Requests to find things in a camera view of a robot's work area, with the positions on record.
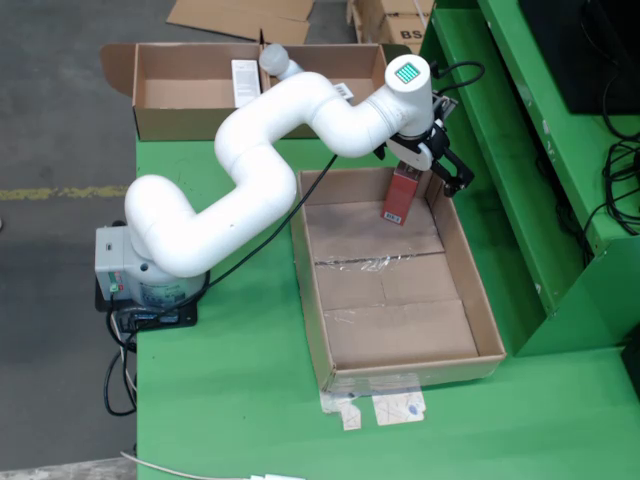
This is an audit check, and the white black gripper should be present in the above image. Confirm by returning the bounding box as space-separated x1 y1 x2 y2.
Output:
372 122 476 198

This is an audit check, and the red carton box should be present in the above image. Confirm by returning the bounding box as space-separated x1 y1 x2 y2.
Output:
382 160 421 227

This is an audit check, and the grey robot base box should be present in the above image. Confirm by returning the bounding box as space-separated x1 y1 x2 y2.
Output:
94 227 132 301

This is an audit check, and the cardboard box BS print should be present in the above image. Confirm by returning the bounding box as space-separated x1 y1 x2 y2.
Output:
378 10 429 55

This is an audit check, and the small open cardboard box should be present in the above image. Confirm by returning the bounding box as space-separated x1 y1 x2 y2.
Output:
347 0 435 45

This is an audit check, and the shallow cardboard tray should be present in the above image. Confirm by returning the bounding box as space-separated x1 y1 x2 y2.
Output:
289 167 507 394

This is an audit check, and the flat cardboard sheet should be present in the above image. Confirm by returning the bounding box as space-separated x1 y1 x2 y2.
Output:
165 0 316 45

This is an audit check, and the divided cardboard box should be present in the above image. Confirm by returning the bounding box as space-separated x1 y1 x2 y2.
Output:
99 41 412 142

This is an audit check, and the green metal shelf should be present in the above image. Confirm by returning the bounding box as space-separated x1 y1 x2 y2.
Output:
413 0 640 359

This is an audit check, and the white plastic bottle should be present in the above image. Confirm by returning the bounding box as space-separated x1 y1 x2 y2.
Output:
258 42 306 81

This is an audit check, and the slim white carton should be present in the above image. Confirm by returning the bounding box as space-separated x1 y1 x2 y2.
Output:
230 58 263 109

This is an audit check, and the black monitor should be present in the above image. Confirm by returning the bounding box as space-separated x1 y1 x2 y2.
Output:
517 0 640 115

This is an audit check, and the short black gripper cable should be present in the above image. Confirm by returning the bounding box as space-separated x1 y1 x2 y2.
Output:
429 59 486 99

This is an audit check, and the black cable tangle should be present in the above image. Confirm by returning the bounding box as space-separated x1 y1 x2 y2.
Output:
579 64 640 266

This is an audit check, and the long black camera cable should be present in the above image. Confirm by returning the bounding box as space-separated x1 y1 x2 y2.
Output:
127 153 339 346

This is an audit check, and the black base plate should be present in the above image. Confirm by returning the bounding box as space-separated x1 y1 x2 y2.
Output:
94 279 199 332

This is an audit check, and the thin beige cable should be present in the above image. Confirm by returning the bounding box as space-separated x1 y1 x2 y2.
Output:
110 314 139 394

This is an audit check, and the black power cable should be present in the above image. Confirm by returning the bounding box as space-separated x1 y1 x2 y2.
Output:
102 304 140 417

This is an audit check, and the white cable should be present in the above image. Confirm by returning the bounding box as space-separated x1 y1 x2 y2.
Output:
119 451 252 480

